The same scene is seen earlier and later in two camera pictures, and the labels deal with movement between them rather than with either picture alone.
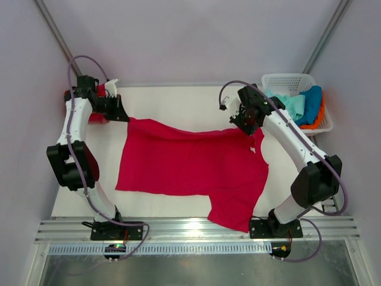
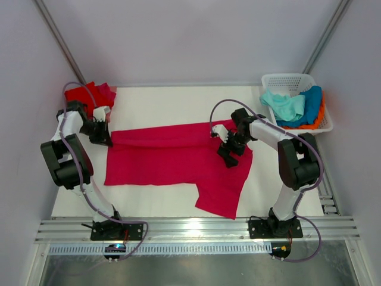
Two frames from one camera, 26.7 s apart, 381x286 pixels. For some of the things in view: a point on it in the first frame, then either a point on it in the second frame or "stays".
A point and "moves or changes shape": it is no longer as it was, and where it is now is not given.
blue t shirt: x=312 y=106 stays
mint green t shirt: x=294 y=105 stays
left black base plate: x=106 y=230 stays
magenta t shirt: x=229 y=165 moves or changes shape
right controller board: x=280 y=249 stays
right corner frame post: x=342 y=9 stays
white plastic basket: x=292 y=84 stays
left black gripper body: x=110 y=106 → x=96 y=130
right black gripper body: x=243 y=120 → x=235 y=143
